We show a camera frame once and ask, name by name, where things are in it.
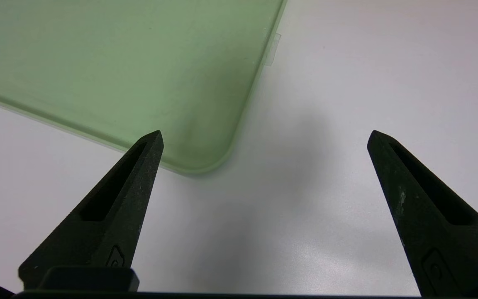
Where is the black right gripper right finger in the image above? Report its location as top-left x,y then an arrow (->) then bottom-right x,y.
367,130 -> 478,297

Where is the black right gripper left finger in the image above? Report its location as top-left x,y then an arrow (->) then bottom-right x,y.
18,130 -> 165,291

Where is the light green plastic tray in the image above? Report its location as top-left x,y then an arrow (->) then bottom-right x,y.
0,0 -> 288,175

